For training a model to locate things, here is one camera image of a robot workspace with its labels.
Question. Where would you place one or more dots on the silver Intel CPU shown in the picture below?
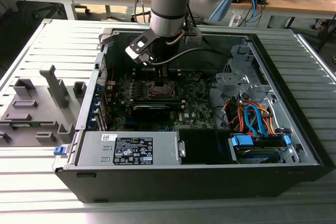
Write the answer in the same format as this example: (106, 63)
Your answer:
(162, 89)

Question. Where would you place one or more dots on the CPU socket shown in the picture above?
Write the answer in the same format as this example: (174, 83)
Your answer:
(147, 95)

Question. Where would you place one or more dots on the grey case release latch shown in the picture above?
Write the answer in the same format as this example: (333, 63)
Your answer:
(106, 36)

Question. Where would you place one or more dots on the green motherboard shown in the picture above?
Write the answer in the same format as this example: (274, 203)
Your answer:
(194, 103)

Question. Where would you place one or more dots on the black graphics card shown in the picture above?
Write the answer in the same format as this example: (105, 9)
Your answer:
(149, 113)

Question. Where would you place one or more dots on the metal drive cage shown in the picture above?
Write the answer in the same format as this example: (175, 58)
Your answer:
(231, 79)

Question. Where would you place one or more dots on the grey parts rack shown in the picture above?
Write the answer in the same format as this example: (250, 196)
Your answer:
(56, 90)

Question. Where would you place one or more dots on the hard disk in blue carrier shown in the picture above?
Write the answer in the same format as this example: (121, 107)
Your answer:
(242, 140)

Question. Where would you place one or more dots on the grey power supply unit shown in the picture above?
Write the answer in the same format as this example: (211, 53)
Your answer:
(92, 148)

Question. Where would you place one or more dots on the black PC case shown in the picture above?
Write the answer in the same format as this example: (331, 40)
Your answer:
(157, 182)

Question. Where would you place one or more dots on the blue case latch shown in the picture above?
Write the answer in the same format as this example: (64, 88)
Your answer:
(59, 150)

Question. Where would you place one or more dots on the green RAM stick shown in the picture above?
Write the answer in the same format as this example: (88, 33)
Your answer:
(36, 123)

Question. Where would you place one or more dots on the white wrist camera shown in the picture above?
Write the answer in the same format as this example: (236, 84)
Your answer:
(140, 45)

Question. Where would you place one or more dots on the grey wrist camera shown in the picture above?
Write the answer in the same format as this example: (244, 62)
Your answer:
(193, 40)

